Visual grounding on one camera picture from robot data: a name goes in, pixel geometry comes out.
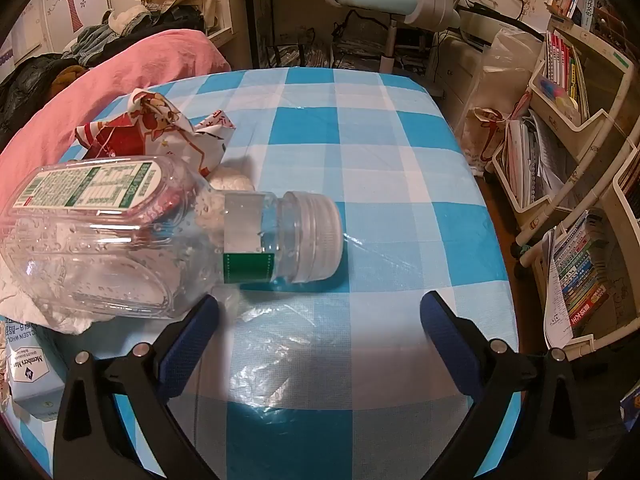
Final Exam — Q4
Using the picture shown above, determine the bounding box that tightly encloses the blue checkered tablecloth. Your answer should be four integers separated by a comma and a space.
0, 67, 521, 480

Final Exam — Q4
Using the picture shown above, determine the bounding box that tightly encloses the translucent plastic bag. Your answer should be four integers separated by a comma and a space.
480, 27, 546, 111

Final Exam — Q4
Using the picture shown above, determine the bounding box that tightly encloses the pile of clothes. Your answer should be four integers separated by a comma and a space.
62, 5, 206, 68

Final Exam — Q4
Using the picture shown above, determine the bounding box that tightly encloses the bundle of folders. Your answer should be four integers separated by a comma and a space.
505, 110, 576, 206

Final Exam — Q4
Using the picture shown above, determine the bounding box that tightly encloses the beige tote bag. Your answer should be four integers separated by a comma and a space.
460, 107, 511, 176

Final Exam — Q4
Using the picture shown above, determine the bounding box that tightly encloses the striped storage bag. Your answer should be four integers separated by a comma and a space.
272, 42, 333, 68

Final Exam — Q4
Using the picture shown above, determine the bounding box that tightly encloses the red white snack wrapper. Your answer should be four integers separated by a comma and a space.
75, 89, 236, 177

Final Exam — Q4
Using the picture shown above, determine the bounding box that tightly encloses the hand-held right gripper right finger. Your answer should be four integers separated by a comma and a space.
419, 290, 631, 480

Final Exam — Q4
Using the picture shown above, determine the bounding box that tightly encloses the light blue carton box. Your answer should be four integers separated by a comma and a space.
5, 327, 68, 421

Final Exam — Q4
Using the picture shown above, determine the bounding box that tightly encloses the pink blanket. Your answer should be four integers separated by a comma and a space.
0, 29, 232, 206

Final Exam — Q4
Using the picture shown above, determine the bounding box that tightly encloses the white shelf cart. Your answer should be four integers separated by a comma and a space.
492, 25, 640, 351

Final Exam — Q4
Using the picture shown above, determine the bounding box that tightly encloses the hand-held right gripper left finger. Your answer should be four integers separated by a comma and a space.
52, 294, 221, 480

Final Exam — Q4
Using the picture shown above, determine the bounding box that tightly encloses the white crumpled paper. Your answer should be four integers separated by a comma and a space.
0, 270, 96, 336

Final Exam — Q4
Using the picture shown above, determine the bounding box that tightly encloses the row of upright books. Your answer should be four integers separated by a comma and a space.
545, 30, 591, 116

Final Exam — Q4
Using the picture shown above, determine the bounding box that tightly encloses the clear plastic bottle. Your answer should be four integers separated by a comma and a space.
0, 155, 345, 322

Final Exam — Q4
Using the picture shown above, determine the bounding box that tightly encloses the stack of colourful books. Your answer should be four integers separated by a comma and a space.
550, 210, 611, 331

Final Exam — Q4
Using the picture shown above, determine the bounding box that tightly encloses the hanging white paper slip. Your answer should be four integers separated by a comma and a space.
542, 230, 573, 348

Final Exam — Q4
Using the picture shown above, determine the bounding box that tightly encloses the white tissue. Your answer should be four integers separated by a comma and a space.
207, 162, 256, 193

